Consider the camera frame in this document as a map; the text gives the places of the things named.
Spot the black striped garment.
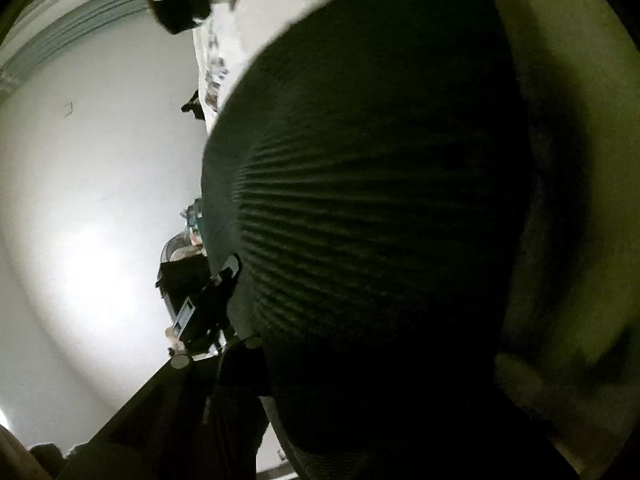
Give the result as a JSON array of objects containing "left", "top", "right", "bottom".
[{"left": 201, "top": 0, "right": 599, "bottom": 479}]

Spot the white floral bed blanket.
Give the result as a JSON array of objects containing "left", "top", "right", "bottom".
[{"left": 193, "top": 0, "right": 331, "bottom": 132}]

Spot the grey striped left curtain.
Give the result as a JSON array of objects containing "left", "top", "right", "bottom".
[{"left": 1, "top": 0, "right": 146, "bottom": 101}]

